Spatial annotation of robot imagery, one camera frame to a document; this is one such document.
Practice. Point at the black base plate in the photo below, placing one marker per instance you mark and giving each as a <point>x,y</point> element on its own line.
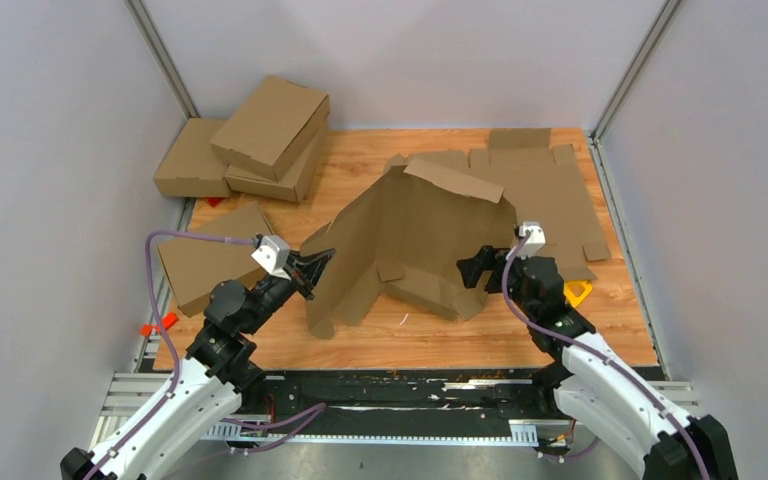
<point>513,393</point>

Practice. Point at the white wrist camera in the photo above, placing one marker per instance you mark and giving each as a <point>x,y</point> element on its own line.
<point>531,238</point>
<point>271,254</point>

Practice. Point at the right aluminium corner post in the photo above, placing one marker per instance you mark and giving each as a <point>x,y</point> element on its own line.
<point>655,33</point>

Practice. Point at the cardboard box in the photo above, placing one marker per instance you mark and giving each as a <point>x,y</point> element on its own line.
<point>294,185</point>
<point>403,236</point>
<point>194,267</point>
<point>190,168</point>
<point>271,127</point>

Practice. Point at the flat cardboard sheet underneath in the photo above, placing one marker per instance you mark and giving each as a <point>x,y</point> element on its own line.
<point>545,185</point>

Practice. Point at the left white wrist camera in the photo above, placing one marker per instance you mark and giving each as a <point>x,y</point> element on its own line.
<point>271,254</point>

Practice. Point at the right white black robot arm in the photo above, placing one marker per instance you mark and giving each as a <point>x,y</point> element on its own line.
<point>588,382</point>

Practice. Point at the yellow triangle piece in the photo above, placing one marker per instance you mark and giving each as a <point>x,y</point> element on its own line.
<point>577,291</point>

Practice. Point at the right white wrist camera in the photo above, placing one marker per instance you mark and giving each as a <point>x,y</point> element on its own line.
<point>531,238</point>

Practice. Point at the aluminium slotted rail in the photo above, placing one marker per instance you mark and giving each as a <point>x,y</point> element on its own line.
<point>450,426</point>

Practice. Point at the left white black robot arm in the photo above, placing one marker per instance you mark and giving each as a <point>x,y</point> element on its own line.
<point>210,382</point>

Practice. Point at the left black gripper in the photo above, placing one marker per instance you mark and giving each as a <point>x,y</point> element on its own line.
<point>307,266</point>

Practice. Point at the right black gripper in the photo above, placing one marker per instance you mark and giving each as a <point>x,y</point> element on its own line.
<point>487,259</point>

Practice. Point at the orange plastic clip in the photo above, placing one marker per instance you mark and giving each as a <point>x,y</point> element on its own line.
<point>168,321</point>

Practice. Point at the aluminium corner post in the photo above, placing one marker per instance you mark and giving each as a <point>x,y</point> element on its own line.
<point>655,33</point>
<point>152,37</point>

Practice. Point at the left aluminium corner post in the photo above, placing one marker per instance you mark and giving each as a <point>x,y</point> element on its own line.
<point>152,37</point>

